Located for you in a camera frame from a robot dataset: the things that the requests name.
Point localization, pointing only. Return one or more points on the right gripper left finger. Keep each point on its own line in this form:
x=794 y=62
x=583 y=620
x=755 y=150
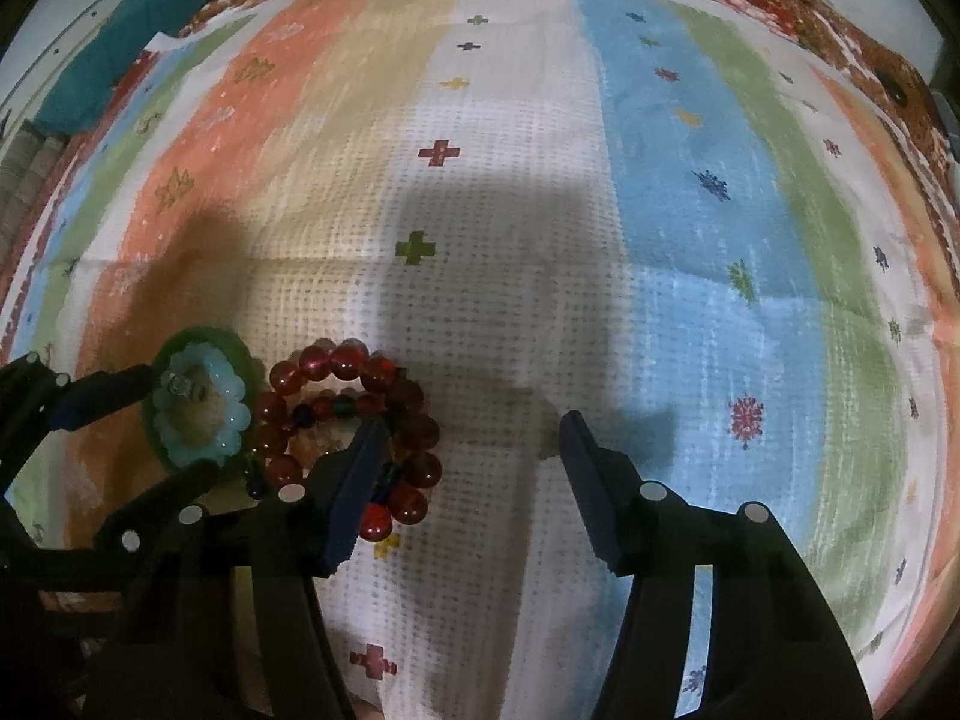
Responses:
x=297 y=534

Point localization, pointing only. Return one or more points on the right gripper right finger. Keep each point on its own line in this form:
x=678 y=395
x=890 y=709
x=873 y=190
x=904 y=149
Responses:
x=775 y=649

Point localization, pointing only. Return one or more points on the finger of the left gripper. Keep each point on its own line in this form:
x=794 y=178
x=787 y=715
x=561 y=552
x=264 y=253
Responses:
x=81 y=402
x=150 y=513

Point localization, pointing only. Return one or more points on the green jade bangle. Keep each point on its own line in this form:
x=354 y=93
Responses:
x=202 y=403

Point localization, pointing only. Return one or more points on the grey folded blanket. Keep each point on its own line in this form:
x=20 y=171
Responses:
x=27 y=165

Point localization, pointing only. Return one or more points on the teal pillow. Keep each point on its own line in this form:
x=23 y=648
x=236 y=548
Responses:
x=84 y=89

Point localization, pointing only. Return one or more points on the striped colourful cloth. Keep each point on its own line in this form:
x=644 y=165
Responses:
x=773 y=316

